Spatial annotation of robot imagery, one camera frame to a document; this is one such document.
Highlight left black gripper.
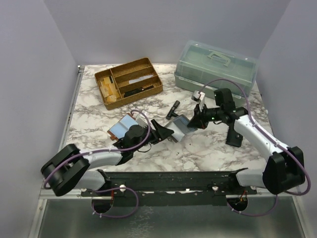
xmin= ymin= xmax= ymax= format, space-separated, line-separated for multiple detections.
xmin=133 ymin=119 xmax=174 ymax=153

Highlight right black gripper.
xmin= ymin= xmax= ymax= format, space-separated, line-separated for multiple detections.
xmin=187 ymin=102 xmax=223 ymax=130

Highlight grey card holder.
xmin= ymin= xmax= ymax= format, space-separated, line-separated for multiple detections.
xmin=164 ymin=119 xmax=195 ymax=143

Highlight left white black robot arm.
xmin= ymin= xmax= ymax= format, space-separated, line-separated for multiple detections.
xmin=41 ymin=119 xmax=174 ymax=196

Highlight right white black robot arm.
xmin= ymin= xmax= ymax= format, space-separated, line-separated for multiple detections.
xmin=187 ymin=88 xmax=305 ymax=195

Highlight brown blue open card holder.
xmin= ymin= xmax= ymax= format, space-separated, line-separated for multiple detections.
xmin=107 ymin=114 xmax=138 ymax=141

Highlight white card in tray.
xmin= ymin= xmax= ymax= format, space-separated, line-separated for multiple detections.
xmin=128 ymin=74 xmax=154 ymax=84

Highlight black T-shaped tool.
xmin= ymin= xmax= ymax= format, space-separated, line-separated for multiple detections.
xmin=165 ymin=100 xmax=180 ymax=120

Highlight black item in tray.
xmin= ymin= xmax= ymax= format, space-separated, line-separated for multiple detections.
xmin=123 ymin=85 xmax=154 ymax=98

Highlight brown woven organizer tray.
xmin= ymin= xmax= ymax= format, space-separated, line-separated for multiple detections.
xmin=95 ymin=58 xmax=163 ymax=110

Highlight green clear-lid storage box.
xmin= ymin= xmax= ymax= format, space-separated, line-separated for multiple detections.
xmin=174 ymin=41 xmax=258 ymax=101

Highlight yellow packets in tray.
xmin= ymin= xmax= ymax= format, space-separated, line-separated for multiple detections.
xmin=100 ymin=76 xmax=120 ymax=103

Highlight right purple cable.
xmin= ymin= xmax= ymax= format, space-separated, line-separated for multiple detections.
xmin=197 ymin=78 xmax=312 ymax=218

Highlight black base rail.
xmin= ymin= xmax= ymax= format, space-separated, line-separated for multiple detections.
xmin=81 ymin=171 xmax=257 ymax=206

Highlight aluminium side rail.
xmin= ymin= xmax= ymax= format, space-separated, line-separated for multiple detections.
xmin=58 ymin=65 xmax=85 ymax=152

